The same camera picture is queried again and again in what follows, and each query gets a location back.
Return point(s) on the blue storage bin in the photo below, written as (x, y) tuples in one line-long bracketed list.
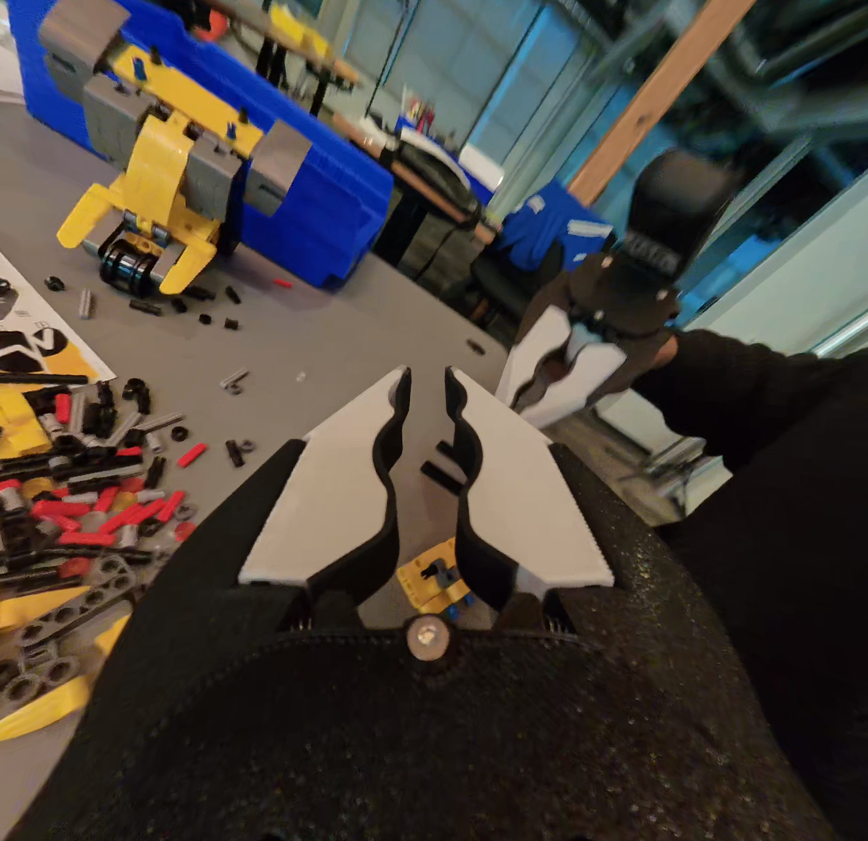
[(319, 203)]

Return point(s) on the yellow grey brick vehicle model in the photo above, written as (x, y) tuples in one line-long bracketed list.
[(163, 169)]

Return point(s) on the blue striped jacket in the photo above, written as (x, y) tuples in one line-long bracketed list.
[(542, 230)]

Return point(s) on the wooden office desk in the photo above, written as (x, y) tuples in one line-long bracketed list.
[(420, 180)]

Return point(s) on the printed instruction sheet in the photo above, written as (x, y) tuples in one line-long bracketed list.
[(41, 352)]

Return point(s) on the wooden beam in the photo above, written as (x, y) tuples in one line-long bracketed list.
[(671, 74)]

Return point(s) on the grey ribbed brick pin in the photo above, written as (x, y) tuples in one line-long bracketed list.
[(85, 304)]

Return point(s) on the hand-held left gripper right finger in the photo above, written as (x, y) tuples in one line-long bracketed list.
[(529, 515)]

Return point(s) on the black brick pin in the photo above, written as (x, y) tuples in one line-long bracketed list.
[(445, 449), (441, 478)]

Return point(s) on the person's right hand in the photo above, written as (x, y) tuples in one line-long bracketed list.
[(668, 351)]

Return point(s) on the black office chair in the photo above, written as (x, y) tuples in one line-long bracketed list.
[(502, 278)]

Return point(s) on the grey axle connector piece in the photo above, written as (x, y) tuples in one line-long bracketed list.
[(234, 381)]

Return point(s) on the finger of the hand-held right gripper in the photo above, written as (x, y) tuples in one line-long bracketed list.
[(590, 373), (536, 339)]

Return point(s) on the pile of brick pieces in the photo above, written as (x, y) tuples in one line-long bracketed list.
[(81, 488)]

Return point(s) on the person's right forearm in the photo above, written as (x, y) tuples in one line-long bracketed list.
[(746, 393)]

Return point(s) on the yellow brick panel assembly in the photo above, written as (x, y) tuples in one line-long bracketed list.
[(424, 576)]

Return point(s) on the black double pin connector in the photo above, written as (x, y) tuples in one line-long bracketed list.
[(234, 453)]

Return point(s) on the scattered group of black pins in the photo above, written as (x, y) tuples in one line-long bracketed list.
[(146, 307)]

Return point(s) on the wooden workbench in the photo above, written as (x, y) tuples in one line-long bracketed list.
[(298, 41)]

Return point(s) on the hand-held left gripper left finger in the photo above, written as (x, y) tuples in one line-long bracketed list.
[(325, 502)]

